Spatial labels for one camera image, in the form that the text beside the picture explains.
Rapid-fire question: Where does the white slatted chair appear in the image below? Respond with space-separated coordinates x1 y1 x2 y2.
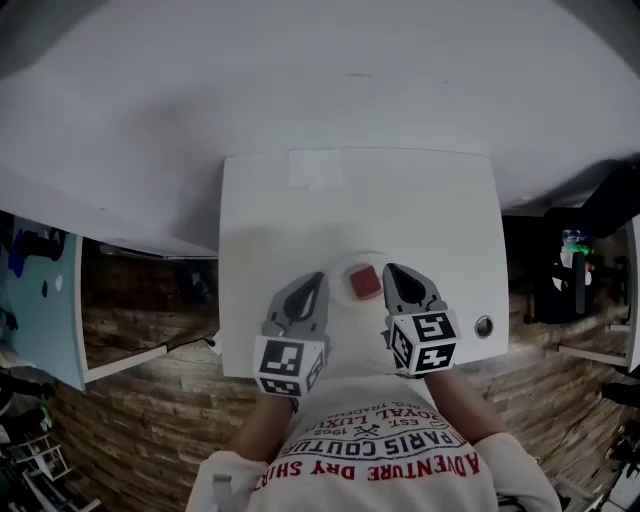
9 434 71 484

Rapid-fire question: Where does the white side desk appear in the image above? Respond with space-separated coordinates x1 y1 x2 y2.
557 214 640 374

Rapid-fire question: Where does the person's right forearm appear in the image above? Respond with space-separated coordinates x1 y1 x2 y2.
424 369 506 446

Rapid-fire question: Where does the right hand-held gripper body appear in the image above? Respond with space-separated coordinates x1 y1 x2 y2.
383 308 460 377

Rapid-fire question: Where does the person's left forearm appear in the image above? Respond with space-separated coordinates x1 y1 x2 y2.
229 394 296 464

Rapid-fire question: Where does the black bag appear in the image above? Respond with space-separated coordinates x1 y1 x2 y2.
177 259 214 306

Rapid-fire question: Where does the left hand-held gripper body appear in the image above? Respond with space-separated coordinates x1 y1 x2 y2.
253 319 334 400

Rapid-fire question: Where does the red block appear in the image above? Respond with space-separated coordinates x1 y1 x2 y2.
348 266 382 301

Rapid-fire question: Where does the blue cloth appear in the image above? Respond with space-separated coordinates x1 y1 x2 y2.
9 229 26 279

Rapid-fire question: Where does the white desk with grommet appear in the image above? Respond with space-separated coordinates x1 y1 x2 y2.
218 147 510 381

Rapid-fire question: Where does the black office chair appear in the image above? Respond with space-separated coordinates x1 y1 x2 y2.
532 164 640 326

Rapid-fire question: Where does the black bottle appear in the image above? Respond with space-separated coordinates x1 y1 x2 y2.
22 229 69 261

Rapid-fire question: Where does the person's printed white shirt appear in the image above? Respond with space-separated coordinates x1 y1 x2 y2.
187 349 561 512

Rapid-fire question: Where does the white plate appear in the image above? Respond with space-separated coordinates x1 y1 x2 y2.
329 249 396 309

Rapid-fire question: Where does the pile of small packets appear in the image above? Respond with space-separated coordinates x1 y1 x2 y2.
559 228 596 286

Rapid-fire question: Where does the white table with clutter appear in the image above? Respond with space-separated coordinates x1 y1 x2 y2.
0 214 169 391

